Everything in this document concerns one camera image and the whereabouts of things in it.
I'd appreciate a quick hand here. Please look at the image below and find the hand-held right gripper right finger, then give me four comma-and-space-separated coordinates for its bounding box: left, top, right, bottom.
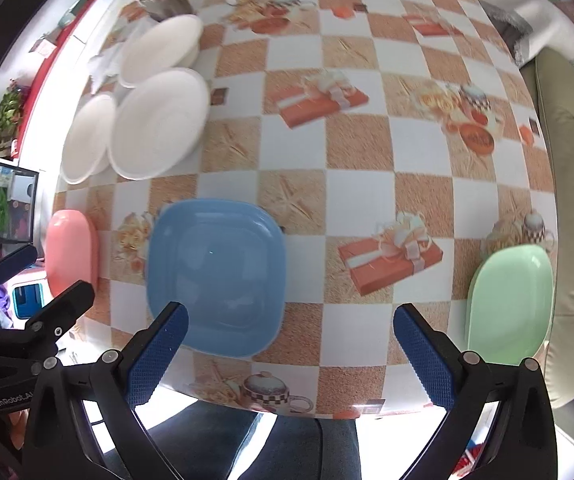
393, 302, 559, 480

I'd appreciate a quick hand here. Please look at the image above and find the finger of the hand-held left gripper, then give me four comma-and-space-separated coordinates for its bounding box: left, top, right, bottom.
0, 244, 39, 313
0, 281, 96, 361

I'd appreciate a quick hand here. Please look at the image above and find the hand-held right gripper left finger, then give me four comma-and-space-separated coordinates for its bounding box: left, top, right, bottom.
21, 301, 189, 480

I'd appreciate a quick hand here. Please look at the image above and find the pink square plate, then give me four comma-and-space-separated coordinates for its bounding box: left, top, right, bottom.
44, 208, 100, 300

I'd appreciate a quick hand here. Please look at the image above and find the blue square plate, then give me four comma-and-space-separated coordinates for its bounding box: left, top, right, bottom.
146, 198, 288, 359

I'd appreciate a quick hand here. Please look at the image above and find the green square plate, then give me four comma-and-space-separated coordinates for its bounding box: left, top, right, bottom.
464, 244, 555, 367

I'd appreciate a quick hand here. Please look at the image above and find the white round plate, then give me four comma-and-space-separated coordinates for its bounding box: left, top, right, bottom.
60, 92, 118, 185
108, 66, 211, 181

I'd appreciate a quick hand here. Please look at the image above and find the white bowl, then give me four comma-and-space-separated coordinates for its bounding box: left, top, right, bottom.
118, 14, 204, 88

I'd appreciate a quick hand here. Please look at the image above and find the person's left hand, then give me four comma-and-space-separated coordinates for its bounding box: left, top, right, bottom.
0, 407, 32, 453

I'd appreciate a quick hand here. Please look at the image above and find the pink toy box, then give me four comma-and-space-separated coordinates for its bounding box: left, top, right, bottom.
0, 260, 54, 321

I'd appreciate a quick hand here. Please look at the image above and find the green potted plant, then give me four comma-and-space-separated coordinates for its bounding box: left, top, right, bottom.
0, 80, 30, 156

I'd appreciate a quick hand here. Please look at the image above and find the red shelf edge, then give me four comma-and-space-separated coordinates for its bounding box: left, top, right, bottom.
17, 0, 102, 161

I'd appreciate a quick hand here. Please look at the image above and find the white tissue paper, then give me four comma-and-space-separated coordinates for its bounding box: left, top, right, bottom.
87, 15, 158, 93

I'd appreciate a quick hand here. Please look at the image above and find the white grey blanket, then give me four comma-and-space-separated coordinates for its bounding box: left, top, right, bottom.
417, 0, 574, 86

